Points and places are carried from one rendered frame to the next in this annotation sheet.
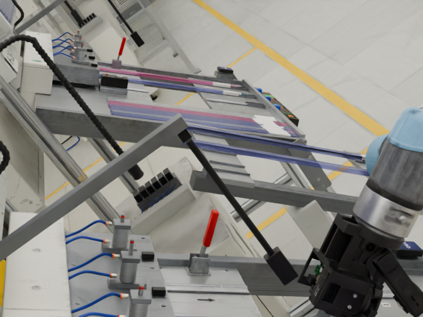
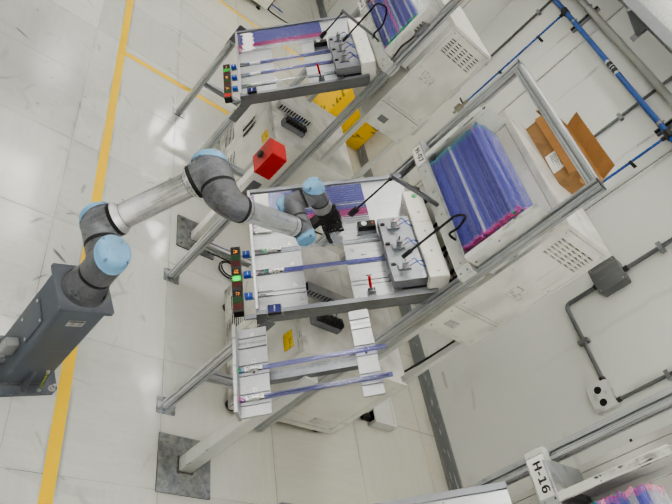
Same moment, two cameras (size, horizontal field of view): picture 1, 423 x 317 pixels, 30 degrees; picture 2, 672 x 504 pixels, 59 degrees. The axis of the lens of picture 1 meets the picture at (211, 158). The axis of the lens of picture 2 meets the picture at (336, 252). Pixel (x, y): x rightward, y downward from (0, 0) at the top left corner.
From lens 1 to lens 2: 2.89 m
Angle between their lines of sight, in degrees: 114
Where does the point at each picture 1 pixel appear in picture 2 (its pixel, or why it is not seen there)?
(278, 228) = not seen: outside the picture
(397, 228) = not seen: hidden behind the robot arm
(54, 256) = (424, 247)
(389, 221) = not seen: hidden behind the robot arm
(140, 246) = (396, 272)
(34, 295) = (424, 226)
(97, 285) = (407, 245)
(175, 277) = (380, 287)
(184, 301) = (376, 272)
